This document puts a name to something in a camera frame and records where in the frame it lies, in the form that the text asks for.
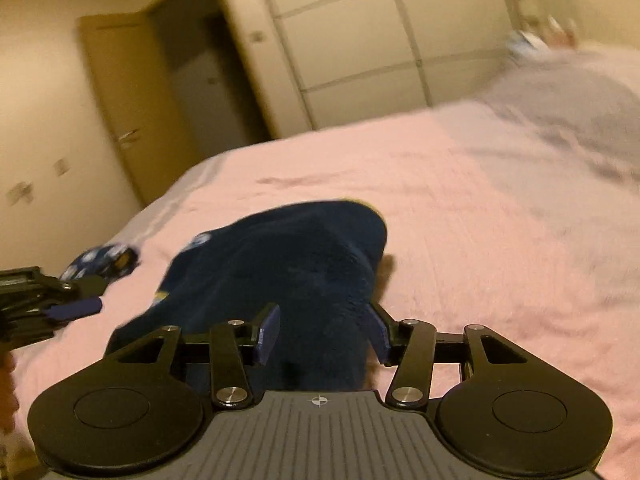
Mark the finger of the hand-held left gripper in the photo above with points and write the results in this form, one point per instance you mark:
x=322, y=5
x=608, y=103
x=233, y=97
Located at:
x=77, y=309
x=85, y=286

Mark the pink bed sheet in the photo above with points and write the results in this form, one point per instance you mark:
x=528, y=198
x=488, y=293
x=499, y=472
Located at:
x=475, y=210

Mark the navy yellow car-print pyjama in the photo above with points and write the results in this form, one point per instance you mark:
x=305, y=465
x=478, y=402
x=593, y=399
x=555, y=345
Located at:
x=300, y=260

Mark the blue white cloth pile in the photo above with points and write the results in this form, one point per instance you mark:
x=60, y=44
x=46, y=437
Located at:
x=522, y=42

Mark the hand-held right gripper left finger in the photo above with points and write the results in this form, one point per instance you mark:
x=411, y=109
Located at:
x=267, y=332

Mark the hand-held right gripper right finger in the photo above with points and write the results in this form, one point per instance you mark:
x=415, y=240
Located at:
x=380, y=335

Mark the brown wooden door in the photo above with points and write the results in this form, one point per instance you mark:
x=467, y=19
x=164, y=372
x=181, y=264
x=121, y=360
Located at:
x=130, y=85

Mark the cream wardrobe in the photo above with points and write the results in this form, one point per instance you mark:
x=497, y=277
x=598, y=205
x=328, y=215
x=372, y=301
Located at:
x=375, y=35

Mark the person's left hand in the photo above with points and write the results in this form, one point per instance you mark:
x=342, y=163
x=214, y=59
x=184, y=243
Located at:
x=6, y=390

